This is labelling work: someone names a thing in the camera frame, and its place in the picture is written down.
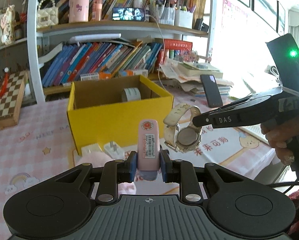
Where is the white charging cable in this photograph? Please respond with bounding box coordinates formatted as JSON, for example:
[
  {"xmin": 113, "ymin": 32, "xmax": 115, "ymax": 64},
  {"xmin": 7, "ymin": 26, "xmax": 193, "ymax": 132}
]
[{"xmin": 148, "ymin": 15, "xmax": 167, "ymax": 91}]

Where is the white quilted pearl handbag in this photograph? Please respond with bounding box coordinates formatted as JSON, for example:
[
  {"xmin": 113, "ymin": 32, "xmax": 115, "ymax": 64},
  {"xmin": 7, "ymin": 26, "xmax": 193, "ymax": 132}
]
[{"xmin": 37, "ymin": 0, "xmax": 59, "ymax": 29}]

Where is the clear tape roll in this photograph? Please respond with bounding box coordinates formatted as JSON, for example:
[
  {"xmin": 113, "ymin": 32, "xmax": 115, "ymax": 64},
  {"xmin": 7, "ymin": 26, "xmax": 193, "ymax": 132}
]
[{"xmin": 121, "ymin": 87, "xmax": 141, "ymax": 102}]

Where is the pink rectangular case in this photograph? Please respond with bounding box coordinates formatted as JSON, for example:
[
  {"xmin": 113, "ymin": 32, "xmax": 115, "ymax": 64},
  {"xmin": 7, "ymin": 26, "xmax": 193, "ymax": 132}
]
[{"xmin": 137, "ymin": 119, "xmax": 160, "ymax": 172}]

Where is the stack of papers and books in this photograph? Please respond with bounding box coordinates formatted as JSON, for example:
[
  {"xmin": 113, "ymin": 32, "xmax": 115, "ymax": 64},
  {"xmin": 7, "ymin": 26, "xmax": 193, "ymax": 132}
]
[{"xmin": 160, "ymin": 59, "xmax": 234, "ymax": 94}]

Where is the pink cylindrical cup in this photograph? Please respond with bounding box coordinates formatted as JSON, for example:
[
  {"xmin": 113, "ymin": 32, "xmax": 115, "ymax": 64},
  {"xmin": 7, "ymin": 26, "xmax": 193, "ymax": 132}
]
[{"xmin": 69, "ymin": 0, "xmax": 89, "ymax": 23}]

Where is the white pen holder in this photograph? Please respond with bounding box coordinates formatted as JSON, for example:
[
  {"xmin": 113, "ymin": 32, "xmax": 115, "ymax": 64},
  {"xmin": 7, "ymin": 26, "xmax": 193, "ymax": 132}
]
[{"xmin": 174, "ymin": 10, "xmax": 193, "ymax": 29}]

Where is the pink plush pig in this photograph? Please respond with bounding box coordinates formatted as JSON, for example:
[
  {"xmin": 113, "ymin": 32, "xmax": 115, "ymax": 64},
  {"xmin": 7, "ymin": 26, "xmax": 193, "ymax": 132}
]
[{"xmin": 76, "ymin": 151, "xmax": 136, "ymax": 197}]

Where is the beige wrist watch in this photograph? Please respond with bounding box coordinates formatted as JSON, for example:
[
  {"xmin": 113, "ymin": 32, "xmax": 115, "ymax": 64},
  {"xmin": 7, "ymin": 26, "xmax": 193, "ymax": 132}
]
[{"xmin": 163, "ymin": 103, "xmax": 202, "ymax": 153}]

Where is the white square charger block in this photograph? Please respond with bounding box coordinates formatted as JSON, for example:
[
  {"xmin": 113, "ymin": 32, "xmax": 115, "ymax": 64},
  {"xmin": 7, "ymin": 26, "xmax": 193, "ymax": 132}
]
[{"xmin": 103, "ymin": 141, "xmax": 125, "ymax": 160}]

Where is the white plug charger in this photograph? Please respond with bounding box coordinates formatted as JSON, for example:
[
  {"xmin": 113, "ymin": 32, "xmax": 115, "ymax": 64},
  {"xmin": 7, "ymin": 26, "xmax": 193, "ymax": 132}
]
[{"xmin": 81, "ymin": 143, "xmax": 103, "ymax": 156}]

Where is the orange white medicine box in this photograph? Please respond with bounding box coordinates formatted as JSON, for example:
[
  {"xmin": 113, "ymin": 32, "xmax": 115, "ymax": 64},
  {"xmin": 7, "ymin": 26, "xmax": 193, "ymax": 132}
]
[{"xmin": 80, "ymin": 72, "xmax": 111, "ymax": 81}]

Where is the pink checked tablecloth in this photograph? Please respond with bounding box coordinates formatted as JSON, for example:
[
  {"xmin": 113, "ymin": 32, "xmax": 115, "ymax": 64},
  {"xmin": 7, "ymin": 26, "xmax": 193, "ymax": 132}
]
[{"xmin": 0, "ymin": 99, "xmax": 284, "ymax": 239}]

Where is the phone playing video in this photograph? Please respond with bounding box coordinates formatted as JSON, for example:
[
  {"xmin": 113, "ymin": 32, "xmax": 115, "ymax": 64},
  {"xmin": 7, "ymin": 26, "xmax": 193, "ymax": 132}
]
[{"xmin": 112, "ymin": 7, "xmax": 146, "ymax": 22}]

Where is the yellow cardboard box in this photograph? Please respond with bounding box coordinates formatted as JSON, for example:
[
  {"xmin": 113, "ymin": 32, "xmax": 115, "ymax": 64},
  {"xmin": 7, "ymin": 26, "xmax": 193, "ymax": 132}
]
[{"xmin": 67, "ymin": 75, "xmax": 173, "ymax": 153}]

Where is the person's right hand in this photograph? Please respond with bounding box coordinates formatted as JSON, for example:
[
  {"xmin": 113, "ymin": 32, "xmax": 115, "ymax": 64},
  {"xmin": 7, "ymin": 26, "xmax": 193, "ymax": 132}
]
[{"xmin": 261, "ymin": 115, "xmax": 299, "ymax": 166}]

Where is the red book box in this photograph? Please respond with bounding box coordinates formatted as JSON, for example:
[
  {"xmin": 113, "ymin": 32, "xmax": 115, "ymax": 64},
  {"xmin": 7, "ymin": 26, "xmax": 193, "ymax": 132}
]
[{"xmin": 163, "ymin": 39, "xmax": 192, "ymax": 51}]

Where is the pink lotion bottle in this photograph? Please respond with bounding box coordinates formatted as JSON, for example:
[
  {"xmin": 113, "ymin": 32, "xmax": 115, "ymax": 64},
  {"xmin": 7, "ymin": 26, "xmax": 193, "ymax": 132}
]
[{"xmin": 91, "ymin": 0, "xmax": 102, "ymax": 21}]

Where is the white lucky cat figure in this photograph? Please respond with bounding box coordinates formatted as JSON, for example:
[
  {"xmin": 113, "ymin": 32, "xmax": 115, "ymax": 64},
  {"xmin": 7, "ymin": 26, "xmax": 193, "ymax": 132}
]
[{"xmin": 0, "ymin": 5, "xmax": 16, "ymax": 47}]

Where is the row of leaning books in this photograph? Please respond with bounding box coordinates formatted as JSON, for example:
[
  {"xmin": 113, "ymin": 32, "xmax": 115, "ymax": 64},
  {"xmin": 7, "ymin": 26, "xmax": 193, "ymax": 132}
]
[{"xmin": 41, "ymin": 40, "xmax": 163, "ymax": 88}]

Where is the wooden chess board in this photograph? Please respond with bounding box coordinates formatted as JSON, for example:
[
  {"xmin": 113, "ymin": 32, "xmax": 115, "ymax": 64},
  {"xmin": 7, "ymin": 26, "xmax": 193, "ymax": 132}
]
[{"xmin": 0, "ymin": 70, "xmax": 28, "ymax": 129}]

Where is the black smartphone on books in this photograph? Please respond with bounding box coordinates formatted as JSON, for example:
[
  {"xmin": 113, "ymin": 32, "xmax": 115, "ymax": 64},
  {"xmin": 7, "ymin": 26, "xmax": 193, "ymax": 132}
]
[{"xmin": 200, "ymin": 74, "xmax": 223, "ymax": 108}]

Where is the white bookshelf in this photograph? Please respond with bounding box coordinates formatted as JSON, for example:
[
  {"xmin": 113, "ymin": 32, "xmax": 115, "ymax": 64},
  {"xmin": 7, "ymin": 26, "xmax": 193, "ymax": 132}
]
[{"xmin": 0, "ymin": 0, "xmax": 211, "ymax": 103}]

